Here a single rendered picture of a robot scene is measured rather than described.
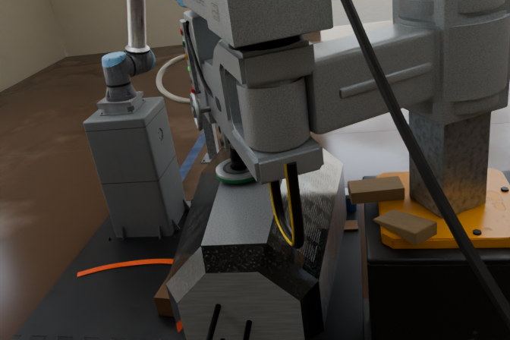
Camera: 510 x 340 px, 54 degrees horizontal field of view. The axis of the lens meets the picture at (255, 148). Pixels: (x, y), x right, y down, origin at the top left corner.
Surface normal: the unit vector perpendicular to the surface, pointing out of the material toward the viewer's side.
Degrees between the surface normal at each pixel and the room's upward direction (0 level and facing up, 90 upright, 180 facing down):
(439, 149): 90
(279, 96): 90
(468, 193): 90
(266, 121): 90
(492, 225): 0
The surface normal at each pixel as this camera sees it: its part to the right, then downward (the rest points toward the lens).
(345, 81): 0.43, 0.32
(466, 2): -0.07, 0.42
